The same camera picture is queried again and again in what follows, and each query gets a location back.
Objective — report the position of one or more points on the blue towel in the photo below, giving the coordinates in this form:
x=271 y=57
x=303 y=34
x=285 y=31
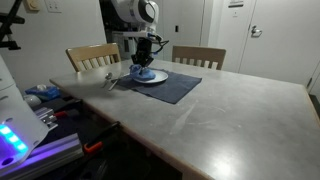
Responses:
x=141 y=73

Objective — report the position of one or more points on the dark blue placemat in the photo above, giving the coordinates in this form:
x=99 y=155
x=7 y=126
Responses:
x=171 y=90

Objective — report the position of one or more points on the silver door handle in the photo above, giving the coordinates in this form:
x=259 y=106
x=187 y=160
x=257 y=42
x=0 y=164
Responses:
x=255 y=32

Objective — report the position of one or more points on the aluminium extrusion rail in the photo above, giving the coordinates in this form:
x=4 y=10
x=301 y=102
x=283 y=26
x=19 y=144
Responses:
x=46 y=158

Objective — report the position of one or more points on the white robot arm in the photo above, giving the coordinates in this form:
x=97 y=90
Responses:
x=144 y=14

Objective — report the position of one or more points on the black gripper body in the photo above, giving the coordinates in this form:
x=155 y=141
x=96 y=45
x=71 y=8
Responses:
x=143 y=52

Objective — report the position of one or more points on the silver knife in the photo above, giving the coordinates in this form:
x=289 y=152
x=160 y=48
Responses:
x=121 y=76

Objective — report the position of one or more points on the orange black clamp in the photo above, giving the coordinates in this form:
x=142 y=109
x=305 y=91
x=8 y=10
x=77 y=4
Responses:
x=97 y=142

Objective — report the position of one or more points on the white kitchen appliance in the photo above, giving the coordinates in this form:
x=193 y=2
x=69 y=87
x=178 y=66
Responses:
x=126 y=45

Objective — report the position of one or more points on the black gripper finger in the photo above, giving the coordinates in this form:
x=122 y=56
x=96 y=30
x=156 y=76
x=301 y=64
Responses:
x=147 y=64
x=138 y=62

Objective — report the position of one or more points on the white round plate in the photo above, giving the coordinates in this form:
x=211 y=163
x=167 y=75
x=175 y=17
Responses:
x=160 y=76

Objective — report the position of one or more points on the right wooden chair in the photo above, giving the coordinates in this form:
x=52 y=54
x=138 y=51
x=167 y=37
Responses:
x=199 y=56

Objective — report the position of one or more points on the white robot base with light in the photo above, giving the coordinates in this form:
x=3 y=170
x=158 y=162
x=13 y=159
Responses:
x=21 y=130

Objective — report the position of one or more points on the silver spoon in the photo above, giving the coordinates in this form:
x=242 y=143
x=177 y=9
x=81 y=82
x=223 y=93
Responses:
x=107 y=79

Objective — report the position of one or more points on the blue tissue box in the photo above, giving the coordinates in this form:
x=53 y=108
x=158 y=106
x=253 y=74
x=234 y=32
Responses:
x=44 y=92

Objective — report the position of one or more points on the black camera on mount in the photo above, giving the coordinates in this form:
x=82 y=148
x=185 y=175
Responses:
x=7 y=40

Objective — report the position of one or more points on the beige thermostat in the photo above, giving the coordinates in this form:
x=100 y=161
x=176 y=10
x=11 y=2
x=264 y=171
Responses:
x=32 y=5

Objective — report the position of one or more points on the wooden chair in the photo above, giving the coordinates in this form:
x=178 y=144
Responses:
x=199 y=56
x=92 y=55

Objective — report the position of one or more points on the left wooden chair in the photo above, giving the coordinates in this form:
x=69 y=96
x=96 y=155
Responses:
x=92 y=55

